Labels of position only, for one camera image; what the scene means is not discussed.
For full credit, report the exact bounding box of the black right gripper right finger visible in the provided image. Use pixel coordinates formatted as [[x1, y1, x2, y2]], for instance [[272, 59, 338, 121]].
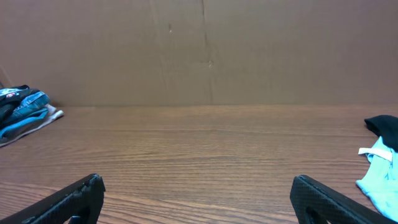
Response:
[[290, 175, 397, 224]]

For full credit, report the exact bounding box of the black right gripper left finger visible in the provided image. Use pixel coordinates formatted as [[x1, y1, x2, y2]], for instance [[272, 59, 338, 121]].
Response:
[[1, 174, 106, 224]]

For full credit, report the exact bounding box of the black t-shirt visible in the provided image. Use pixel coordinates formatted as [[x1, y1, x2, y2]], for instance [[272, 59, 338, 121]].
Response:
[[364, 115, 398, 152]]

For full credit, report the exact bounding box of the light blue t-shirt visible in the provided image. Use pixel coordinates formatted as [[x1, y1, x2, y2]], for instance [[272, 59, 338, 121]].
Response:
[[356, 137, 397, 222]]

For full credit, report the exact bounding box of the white folded cloth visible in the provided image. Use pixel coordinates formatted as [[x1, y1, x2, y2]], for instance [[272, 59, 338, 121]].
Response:
[[1, 104, 64, 147]]

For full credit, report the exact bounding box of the black folded jacket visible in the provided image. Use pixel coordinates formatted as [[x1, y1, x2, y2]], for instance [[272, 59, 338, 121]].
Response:
[[1, 85, 39, 122]]

